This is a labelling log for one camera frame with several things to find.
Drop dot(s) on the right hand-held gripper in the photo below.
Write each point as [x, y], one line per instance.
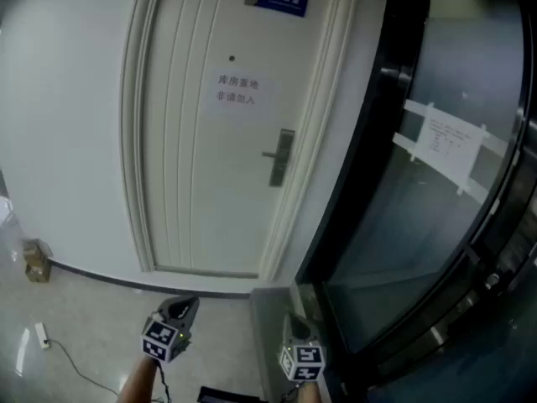
[304, 359]

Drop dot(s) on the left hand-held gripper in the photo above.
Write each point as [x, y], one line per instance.
[158, 336]

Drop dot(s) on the person's right forearm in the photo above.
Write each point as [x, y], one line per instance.
[307, 393]

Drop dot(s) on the person's left forearm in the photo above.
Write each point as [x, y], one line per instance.
[136, 382]

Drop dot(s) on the black framed glass door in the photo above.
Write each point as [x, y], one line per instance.
[398, 246]

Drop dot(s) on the silver door lock plate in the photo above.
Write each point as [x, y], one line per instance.
[284, 141]

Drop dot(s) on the paper sign with red text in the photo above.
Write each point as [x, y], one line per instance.
[237, 95]

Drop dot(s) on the blue door sign plate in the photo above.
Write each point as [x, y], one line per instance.
[279, 1]

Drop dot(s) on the black chest-mounted device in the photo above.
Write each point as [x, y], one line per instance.
[226, 395]

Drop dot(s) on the white power strip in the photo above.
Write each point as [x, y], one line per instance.
[41, 334]

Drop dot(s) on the white printed paper sheet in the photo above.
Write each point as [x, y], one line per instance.
[451, 149]

